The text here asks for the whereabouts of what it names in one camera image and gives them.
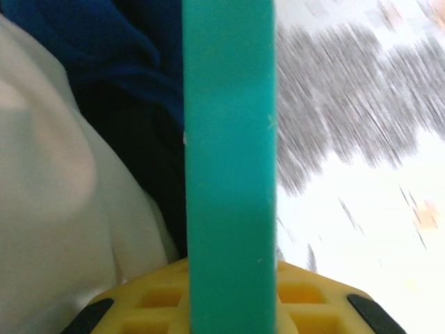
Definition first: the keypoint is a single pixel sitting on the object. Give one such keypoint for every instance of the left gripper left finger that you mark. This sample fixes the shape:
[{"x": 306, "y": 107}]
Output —
[{"x": 146, "y": 306}]

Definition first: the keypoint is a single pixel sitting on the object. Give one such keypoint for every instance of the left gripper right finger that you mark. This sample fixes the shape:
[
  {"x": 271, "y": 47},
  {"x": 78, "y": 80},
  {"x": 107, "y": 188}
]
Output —
[{"x": 313, "y": 306}]

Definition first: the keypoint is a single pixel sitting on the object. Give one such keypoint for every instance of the white t-shirt with red print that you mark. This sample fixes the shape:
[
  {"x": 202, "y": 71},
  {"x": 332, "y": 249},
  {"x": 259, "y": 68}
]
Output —
[{"x": 52, "y": 208}]

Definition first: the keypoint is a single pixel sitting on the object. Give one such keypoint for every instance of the floral tablecloth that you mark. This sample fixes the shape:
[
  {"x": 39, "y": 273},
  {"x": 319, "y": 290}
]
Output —
[{"x": 347, "y": 208}]

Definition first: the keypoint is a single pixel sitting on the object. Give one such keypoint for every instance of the black t-shirt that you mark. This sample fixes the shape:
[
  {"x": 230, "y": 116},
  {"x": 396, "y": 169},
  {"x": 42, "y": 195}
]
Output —
[{"x": 149, "y": 167}]

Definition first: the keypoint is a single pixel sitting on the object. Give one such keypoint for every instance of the teal plastic basket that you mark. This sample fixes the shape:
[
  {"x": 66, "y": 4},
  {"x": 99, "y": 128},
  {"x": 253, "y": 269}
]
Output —
[{"x": 229, "y": 139}]

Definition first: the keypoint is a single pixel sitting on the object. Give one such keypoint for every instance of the blue t-shirt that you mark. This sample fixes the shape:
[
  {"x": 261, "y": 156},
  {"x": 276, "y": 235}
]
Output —
[{"x": 104, "y": 41}]

